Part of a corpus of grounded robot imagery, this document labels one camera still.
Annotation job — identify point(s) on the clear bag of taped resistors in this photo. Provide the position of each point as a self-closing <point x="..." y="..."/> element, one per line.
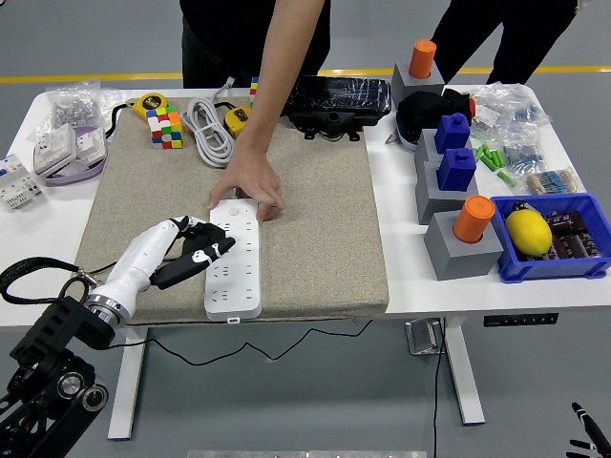
<point x="554" y="181"/>

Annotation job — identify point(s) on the person's left hand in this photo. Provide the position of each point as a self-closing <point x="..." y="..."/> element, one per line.
<point x="253" y="174"/>

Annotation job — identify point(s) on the white power strip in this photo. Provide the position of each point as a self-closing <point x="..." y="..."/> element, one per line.
<point x="238" y="281"/>

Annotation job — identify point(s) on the clear bag of blue resistors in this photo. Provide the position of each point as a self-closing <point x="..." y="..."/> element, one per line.
<point x="522" y="157"/>
<point x="520" y="112"/>

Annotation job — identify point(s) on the grey-brown mat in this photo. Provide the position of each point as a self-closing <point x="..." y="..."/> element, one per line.
<point x="310" y="214"/>

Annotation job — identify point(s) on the black cap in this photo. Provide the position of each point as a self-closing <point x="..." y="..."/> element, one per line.
<point x="420" y="114"/>

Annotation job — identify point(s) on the white table leg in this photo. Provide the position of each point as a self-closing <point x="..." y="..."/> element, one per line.
<point x="465" y="377"/>
<point x="129" y="381"/>

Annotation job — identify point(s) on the grey block with square hole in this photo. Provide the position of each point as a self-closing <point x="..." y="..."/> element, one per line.
<point x="429" y="200"/>
<point x="425" y="148"/>

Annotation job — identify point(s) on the green wall anchor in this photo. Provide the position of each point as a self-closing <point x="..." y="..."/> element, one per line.
<point x="478" y="152"/>
<point x="507" y="178"/>
<point x="488" y="163"/>
<point x="499" y="158"/>
<point x="488" y="151"/>

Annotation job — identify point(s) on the silver metal bracket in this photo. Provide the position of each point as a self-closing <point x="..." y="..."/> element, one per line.
<point x="422" y="336"/>

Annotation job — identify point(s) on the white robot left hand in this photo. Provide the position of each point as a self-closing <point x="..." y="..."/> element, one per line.
<point x="138" y="257"/>

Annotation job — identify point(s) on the orange cylinder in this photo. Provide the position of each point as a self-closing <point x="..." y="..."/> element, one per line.
<point x="472" y="222"/>
<point x="422" y="59"/>

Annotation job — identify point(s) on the clear bag of screws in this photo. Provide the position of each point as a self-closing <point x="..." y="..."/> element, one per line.
<point x="71" y="110"/>

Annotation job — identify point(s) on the blue stepped block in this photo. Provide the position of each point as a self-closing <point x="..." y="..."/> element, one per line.
<point x="451" y="133"/>
<point x="456" y="172"/>

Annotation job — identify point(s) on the person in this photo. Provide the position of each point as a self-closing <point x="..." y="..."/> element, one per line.
<point x="477" y="28"/>
<point x="215" y="43"/>

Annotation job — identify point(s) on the black film-wrapped device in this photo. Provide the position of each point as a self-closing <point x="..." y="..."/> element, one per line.
<point x="341" y="95"/>

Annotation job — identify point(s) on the white wall socket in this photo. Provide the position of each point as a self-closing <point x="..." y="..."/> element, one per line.
<point x="90" y="145"/>
<point x="55" y="148"/>

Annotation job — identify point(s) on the black table control panel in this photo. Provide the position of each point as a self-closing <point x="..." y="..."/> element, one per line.
<point x="520" y="319"/>

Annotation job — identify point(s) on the grey block with round hole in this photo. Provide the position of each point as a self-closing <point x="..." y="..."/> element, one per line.
<point x="458" y="260"/>
<point x="410" y="88"/>

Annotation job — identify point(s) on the yellow tape measure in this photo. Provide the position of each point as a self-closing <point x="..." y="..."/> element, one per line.
<point x="236" y="119"/>
<point x="150" y="102"/>

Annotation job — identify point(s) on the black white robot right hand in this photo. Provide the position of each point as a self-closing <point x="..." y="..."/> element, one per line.
<point x="592" y="429"/>

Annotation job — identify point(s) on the white circuit breaker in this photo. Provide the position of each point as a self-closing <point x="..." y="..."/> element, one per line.
<point x="16" y="183"/>

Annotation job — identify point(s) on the person's left forearm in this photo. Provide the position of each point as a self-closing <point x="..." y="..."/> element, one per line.
<point x="279" y="71"/>

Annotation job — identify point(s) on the yellow lemon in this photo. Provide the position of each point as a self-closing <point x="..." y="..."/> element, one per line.
<point x="527" y="231"/>

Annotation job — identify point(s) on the blue plastic bin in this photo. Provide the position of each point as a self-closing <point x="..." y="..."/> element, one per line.
<point x="549" y="269"/>

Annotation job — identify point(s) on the red plastic piece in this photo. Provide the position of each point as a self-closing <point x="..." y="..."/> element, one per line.
<point x="472" y="107"/>

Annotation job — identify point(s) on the small metal clip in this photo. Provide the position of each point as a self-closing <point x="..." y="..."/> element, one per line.
<point x="391" y="139"/>

